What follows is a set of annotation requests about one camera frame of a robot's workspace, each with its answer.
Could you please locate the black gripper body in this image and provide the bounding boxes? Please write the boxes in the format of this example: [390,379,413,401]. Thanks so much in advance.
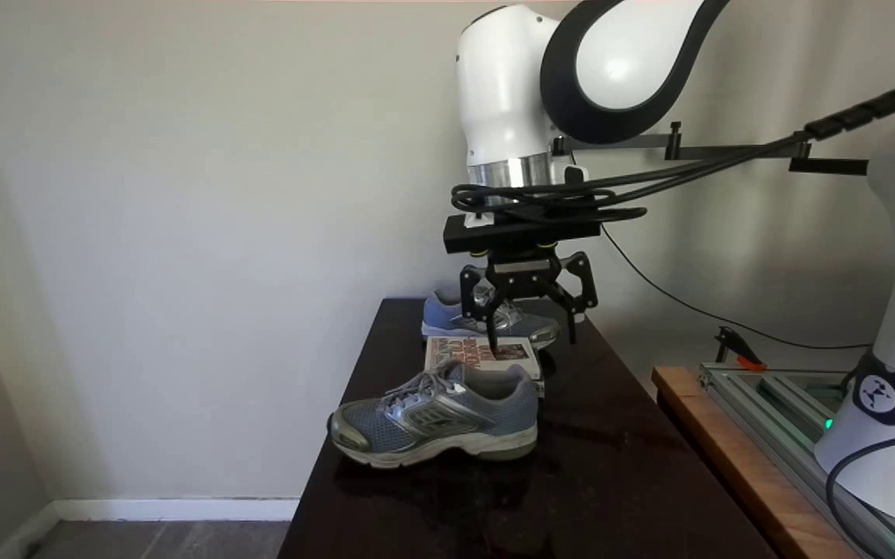
[480,246,575,308]

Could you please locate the blue grey running shoe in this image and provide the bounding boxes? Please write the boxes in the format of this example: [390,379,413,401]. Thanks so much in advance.
[419,287,563,355]
[326,360,544,472]

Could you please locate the red black clamp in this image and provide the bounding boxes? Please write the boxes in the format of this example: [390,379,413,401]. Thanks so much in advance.
[711,324,766,373]

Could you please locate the wooden platform board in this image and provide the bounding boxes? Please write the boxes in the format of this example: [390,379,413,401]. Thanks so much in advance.
[650,360,857,559]

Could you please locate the white baseboard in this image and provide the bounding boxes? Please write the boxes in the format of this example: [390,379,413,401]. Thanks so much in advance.
[50,498,300,525]

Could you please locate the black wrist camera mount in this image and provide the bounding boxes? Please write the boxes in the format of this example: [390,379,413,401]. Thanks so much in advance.
[441,203,650,258]

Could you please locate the thin black wire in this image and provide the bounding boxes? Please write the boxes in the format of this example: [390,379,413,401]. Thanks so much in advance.
[597,225,873,355]

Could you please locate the thick black cable bundle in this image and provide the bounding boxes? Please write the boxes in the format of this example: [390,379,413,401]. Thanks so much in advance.
[450,66,895,225]

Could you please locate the aluminium frame rails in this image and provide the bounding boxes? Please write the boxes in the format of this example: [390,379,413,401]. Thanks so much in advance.
[697,360,895,559]

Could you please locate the black wall mounted rail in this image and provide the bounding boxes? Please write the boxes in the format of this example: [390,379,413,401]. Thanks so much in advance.
[558,119,871,177]

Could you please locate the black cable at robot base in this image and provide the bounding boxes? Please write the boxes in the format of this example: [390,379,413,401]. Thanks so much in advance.
[811,427,895,534]

